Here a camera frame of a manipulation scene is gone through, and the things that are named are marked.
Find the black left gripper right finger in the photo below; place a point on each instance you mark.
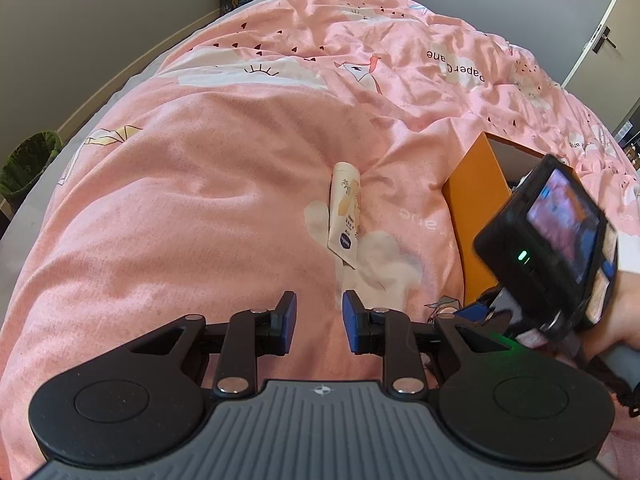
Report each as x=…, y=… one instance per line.
x=388, y=334

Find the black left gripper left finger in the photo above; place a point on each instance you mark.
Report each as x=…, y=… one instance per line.
x=249, y=335

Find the white hand cream tube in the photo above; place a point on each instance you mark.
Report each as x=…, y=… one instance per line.
x=344, y=213

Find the person right hand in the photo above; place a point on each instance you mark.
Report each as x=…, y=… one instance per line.
x=621, y=322

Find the orange storage box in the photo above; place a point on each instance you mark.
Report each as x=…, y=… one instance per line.
x=475, y=191

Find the pink printed duvet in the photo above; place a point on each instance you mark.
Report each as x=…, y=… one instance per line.
x=206, y=188

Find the green waste basket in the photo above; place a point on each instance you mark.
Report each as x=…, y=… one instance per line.
x=25, y=165

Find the white door with handle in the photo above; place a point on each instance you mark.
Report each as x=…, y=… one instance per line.
x=590, y=43

